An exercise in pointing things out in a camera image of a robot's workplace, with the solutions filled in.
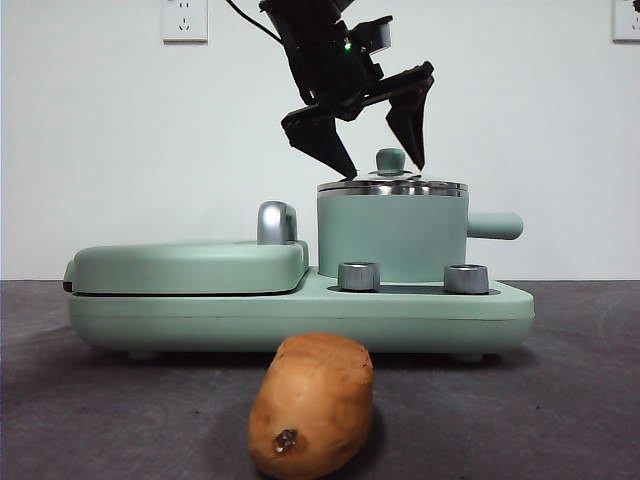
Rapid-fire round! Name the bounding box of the glass lid with green knob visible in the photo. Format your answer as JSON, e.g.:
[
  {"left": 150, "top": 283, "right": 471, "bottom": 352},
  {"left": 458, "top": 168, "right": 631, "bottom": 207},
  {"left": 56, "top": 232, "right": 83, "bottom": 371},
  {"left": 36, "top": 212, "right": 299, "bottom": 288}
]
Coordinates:
[{"left": 317, "top": 147, "right": 470, "bottom": 195}]

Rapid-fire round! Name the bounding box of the brown potato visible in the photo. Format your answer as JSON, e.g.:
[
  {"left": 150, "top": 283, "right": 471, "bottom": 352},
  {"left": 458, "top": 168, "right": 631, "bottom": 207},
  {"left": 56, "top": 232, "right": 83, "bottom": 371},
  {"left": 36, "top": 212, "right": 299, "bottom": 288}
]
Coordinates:
[{"left": 248, "top": 332, "right": 375, "bottom": 479}]

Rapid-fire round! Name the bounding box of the silver control knob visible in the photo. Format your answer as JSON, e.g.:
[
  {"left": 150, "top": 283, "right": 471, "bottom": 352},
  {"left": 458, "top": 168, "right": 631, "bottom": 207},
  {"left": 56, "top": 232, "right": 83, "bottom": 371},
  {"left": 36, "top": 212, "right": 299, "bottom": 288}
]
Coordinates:
[
  {"left": 443, "top": 263, "right": 490, "bottom": 295},
  {"left": 337, "top": 260, "right": 381, "bottom": 292}
]

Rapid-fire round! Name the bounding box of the green breakfast machine base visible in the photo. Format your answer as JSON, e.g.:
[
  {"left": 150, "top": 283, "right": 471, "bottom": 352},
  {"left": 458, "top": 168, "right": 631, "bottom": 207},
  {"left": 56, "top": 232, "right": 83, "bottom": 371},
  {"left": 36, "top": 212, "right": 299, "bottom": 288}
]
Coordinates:
[{"left": 67, "top": 264, "right": 536, "bottom": 362}]

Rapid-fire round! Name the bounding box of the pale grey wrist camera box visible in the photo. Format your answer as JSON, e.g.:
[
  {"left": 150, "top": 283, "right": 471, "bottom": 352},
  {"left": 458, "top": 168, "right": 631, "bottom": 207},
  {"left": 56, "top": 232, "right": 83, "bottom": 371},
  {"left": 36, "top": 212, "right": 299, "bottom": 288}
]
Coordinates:
[{"left": 347, "top": 16, "right": 392, "bottom": 56}]

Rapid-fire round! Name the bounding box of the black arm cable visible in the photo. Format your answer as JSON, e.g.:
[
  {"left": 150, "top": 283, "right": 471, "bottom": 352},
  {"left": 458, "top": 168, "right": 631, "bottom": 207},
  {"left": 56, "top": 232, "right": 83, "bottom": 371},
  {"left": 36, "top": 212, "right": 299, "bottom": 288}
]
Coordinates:
[{"left": 224, "top": 0, "right": 289, "bottom": 49}]

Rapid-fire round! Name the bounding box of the green pot with side handle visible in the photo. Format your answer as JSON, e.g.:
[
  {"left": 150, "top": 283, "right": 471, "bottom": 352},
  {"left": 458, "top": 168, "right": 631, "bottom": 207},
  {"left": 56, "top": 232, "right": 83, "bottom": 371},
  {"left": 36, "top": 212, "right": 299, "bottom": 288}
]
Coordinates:
[{"left": 315, "top": 188, "right": 525, "bottom": 282}]

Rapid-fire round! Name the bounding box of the white wall socket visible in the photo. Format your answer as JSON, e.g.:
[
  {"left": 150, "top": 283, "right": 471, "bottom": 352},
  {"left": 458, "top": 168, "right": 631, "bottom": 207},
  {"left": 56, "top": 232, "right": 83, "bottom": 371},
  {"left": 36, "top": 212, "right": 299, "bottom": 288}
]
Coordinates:
[
  {"left": 160, "top": 0, "right": 210, "bottom": 44},
  {"left": 612, "top": 0, "right": 640, "bottom": 43}
]

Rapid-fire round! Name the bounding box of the green grill cover chrome handle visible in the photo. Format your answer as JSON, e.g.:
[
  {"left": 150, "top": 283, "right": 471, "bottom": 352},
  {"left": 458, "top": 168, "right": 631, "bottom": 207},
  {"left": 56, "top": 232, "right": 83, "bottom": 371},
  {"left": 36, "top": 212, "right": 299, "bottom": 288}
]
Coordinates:
[{"left": 62, "top": 200, "right": 311, "bottom": 296}]

